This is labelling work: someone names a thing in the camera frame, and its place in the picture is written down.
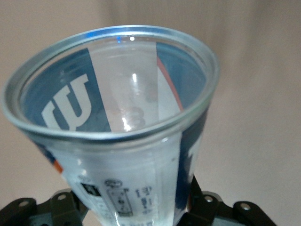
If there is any brown table mat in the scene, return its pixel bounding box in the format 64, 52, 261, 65
0, 0, 301, 226

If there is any clear tennis ball can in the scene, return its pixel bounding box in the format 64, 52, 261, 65
1, 24, 221, 226

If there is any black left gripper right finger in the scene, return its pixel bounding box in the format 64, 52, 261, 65
180, 175, 278, 226

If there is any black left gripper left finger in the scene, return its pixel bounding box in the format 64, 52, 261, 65
0, 189, 89, 226

